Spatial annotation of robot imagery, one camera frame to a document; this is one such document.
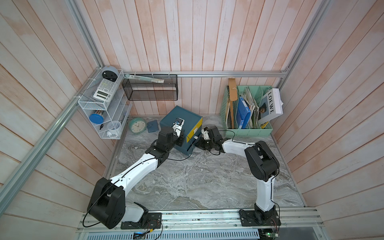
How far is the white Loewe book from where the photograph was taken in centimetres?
90

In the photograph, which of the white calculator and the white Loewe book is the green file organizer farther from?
the white calculator

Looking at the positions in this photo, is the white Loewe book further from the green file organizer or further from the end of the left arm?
the end of the left arm

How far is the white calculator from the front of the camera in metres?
0.75
